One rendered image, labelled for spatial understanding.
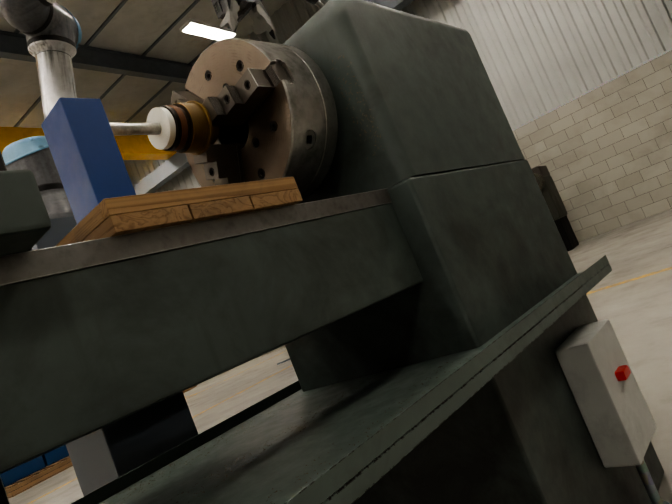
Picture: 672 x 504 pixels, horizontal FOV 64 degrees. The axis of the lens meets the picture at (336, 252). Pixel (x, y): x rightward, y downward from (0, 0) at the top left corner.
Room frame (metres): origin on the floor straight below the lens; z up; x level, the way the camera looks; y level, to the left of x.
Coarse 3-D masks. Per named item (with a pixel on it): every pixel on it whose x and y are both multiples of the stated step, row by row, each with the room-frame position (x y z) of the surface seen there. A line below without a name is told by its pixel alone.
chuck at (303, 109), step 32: (224, 64) 0.95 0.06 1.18; (256, 64) 0.90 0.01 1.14; (288, 64) 0.91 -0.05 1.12; (288, 96) 0.88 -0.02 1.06; (320, 96) 0.94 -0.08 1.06; (256, 128) 0.94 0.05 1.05; (288, 128) 0.90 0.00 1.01; (320, 128) 0.95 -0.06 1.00; (192, 160) 1.07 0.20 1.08; (256, 160) 0.96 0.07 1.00; (288, 160) 0.91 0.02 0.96; (320, 160) 0.98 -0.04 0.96
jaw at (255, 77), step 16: (272, 64) 0.89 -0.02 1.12; (240, 80) 0.88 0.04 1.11; (256, 80) 0.86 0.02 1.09; (272, 80) 0.89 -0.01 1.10; (288, 80) 0.90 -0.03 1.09; (224, 96) 0.89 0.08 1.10; (240, 96) 0.89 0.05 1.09; (256, 96) 0.89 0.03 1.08; (224, 112) 0.89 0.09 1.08; (240, 112) 0.91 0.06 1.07
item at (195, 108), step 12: (168, 108) 0.85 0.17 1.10; (180, 108) 0.87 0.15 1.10; (192, 108) 0.88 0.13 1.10; (204, 108) 0.89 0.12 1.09; (180, 120) 0.85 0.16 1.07; (192, 120) 0.87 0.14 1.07; (204, 120) 0.88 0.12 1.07; (180, 132) 0.86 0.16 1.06; (192, 132) 0.87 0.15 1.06; (204, 132) 0.89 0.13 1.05; (216, 132) 0.92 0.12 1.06; (180, 144) 0.87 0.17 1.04; (192, 144) 0.88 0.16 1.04; (204, 144) 0.90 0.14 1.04
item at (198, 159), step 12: (216, 144) 0.94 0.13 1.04; (228, 144) 0.96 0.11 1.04; (204, 156) 0.92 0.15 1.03; (216, 156) 0.94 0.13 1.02; (228, 156) 0.96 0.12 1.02; (240, 156) 0.98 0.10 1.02; (204, 168) 0.96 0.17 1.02; (216, 168) 0.94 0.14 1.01; (228, 168) 0.96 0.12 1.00; (240, 168) 0.98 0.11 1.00; (216, 180) 0.98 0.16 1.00; (228, 180) 0.96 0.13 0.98; (240, 180) 0.98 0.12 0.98
